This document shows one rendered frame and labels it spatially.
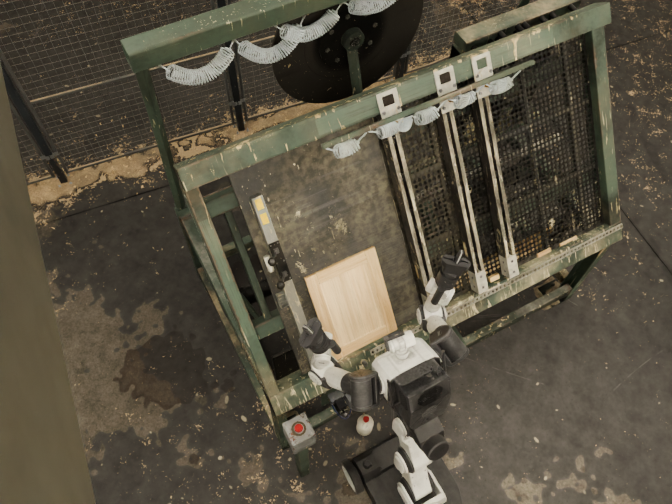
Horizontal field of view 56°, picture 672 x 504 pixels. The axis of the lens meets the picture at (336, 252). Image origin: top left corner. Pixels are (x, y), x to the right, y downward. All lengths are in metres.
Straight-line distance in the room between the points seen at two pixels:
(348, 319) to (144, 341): 1.68
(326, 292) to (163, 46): 1.30
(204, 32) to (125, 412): 2.46
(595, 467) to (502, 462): 0.56
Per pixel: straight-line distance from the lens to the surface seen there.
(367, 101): 2.77
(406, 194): 3.02
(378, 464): 3.78
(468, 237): 3.23
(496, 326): 4.19
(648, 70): 6.32
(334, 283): 3.01
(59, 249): 4.87
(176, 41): 2.62
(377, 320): 3.20
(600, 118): 3.64
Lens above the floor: 3.87
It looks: 59 degrees down
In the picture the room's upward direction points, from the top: 2 degrees clockwise
